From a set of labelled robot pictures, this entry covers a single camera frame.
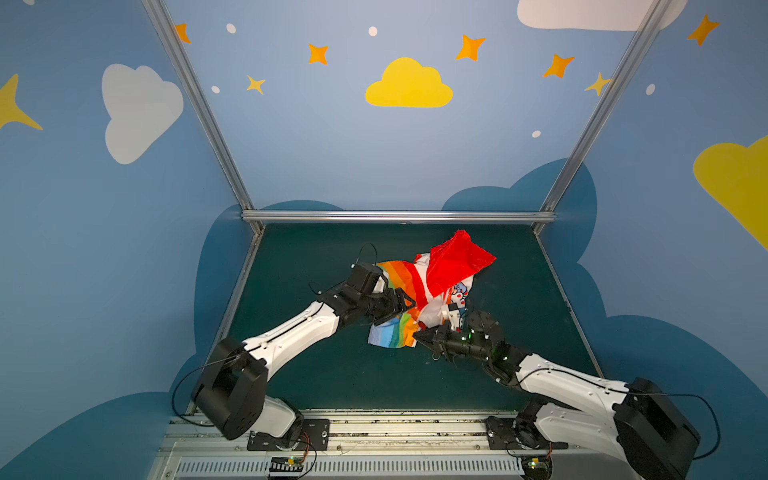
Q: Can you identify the left aluminium frame post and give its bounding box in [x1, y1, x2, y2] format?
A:
[141, 0, 254, 214]

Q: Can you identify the left small circuit board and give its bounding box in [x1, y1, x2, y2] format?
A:
[266, 457, 309, 480]

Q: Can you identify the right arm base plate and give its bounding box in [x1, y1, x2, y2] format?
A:
[484, 416, 569, 451]

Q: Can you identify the small circuit board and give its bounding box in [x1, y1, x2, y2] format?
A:
[521, 457, 553, 480]
[266, 457, 309, 480]

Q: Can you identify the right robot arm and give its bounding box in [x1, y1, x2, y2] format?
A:
[414, 311, 701, 479]

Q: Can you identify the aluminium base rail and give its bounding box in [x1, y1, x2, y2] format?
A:
[148, 410, 637, 479]

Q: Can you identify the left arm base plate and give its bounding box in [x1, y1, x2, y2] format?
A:
[247, 419, 330, 451]

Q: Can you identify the right aluminium frame post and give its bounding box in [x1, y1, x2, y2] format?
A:
[533, 0, 673, 237]

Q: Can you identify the rainbow children's jacket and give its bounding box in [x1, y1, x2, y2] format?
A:
[367, 230, 496, 349]

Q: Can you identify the right small circuit board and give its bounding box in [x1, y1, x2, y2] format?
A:
[521, 457, 553, 480]

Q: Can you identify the aluminium frame post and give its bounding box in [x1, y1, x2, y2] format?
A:
[141, 0, 254, 214]
[533, 0, 673, 237]

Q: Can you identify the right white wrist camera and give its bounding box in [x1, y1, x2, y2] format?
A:
[442, 303, 466, 331]

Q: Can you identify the horizontal aluminium frame bar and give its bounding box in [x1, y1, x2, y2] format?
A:
[241, 210, 556, 224]

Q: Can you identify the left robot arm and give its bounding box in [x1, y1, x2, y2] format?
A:
[191, 263, 416, 448]

